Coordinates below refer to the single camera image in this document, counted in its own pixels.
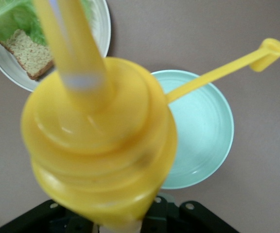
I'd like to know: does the yellow squeeze bottle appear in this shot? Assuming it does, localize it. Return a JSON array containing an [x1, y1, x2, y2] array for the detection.
[[20, 0, 280, 233]]

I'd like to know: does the beige plate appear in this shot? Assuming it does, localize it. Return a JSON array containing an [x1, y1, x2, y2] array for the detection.
[[0, 0, 112, 92]]

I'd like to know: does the brown bread slice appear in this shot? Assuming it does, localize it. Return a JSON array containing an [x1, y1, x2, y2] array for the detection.
[[0, 29, 55, 81]]

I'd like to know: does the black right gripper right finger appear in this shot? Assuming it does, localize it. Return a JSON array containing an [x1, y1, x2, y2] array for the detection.
[[142, 193, 242, 233]]

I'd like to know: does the mint green plate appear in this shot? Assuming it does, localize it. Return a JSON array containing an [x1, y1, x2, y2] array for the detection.
[[149, 69, 235, 190]]

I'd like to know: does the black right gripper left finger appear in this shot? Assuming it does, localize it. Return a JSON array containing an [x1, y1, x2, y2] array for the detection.
[[0, 199, 99, 233]]

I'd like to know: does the green lettuce leaf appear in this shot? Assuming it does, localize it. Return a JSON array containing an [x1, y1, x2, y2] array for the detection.
[[0, 0, 94, 47]]

